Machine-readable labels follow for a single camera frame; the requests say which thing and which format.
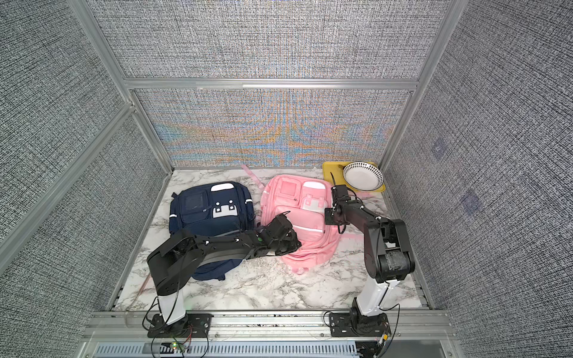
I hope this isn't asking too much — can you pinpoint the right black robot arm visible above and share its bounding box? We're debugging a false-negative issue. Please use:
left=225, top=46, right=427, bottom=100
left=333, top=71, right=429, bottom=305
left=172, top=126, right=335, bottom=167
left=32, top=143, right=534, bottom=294
left=325, top=184, right=416, bottom=331

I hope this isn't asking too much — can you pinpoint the navy blue backpack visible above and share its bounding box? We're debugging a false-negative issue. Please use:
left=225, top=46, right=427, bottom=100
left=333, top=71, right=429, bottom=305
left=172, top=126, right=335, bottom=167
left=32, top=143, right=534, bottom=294
left=169, top=181, right=265, bottom=257

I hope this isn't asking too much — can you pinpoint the white dotted bowl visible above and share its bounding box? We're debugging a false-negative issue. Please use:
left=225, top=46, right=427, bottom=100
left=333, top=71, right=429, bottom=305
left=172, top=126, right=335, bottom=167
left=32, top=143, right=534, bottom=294
left=343, top=162, right=383, bottom=191

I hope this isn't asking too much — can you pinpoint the white vented cable duct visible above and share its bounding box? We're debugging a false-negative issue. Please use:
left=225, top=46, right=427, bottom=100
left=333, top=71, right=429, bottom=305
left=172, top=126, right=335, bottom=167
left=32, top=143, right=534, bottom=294
left=93, top=341, right=360, bottom=357

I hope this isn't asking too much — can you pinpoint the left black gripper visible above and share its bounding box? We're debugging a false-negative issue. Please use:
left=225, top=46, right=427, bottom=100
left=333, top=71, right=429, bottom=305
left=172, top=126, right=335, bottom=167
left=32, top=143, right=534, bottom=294
left=270, top=233, right=305, bottom=258

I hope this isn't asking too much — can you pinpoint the pink backpack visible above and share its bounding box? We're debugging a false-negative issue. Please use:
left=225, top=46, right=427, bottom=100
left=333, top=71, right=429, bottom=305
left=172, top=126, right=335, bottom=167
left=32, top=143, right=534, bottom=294
left=242, top=165, right=363, bottom=275

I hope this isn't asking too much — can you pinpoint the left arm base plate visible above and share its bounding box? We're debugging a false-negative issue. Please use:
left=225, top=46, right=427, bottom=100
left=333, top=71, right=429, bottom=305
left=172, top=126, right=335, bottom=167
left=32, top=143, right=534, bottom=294
left=147, top=313, right=213, bottom=339

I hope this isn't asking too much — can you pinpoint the yellow tray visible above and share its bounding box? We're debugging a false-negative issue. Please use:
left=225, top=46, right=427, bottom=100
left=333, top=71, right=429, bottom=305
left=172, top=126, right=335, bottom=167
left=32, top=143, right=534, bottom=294
left=322, top=161, right=386, bottom=192

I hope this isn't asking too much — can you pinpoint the pink pencil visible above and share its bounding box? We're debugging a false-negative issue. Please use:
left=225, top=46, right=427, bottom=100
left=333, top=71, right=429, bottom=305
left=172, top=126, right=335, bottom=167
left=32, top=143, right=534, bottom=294
left=134, top=274, right=151, bottom=301

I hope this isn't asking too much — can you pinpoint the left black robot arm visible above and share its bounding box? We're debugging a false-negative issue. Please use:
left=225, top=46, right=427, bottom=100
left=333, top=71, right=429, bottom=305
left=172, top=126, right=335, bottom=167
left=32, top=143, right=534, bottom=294
left=146, top=213, right=301, bottom=326

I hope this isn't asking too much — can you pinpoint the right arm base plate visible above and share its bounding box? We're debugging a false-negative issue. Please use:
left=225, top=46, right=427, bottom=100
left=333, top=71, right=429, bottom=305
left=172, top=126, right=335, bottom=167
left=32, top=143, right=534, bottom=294
left=325, top=313, right=392, bottom=338

